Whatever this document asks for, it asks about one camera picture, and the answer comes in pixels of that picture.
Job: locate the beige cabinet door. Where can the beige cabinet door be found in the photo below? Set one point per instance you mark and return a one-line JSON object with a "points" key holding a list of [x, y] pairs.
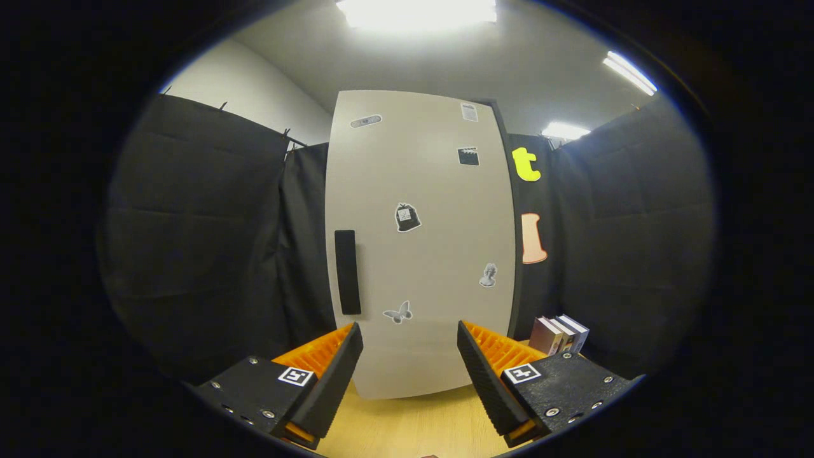
{"points": [[432, 254]]}

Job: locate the long ceiling light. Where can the long ceiling light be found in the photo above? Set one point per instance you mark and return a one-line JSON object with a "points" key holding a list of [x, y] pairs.
{"points": [[629, 72]]}

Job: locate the large ceiling light panel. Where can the large ceiling light panel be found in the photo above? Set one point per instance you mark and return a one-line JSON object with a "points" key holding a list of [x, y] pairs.
{"points": [[416, 14]]}

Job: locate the black backdrop cloth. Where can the black backdrop cloth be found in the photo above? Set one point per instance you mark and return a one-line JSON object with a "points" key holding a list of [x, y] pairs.
{"points": [[203, 242]]}

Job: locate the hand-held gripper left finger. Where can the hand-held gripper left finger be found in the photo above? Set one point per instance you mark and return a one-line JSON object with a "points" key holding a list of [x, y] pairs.
{"points": [[334, 388]]}

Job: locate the small ceiling light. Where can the small ceiling light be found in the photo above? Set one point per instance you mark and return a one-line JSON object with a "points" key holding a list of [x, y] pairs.
{"points": [[565, 131]]}

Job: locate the white spine book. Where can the white spine book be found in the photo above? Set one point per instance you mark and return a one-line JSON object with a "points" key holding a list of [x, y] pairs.
{"points": [[562, 336]]}

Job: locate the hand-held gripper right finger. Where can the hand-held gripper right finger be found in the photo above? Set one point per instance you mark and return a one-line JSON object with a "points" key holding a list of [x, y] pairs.
{"points": [[486, 381]]}

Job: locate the dark grey cabinet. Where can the dark grey cabinet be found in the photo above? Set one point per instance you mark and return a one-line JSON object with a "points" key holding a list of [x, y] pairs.
{"points": [[517, 203]]}

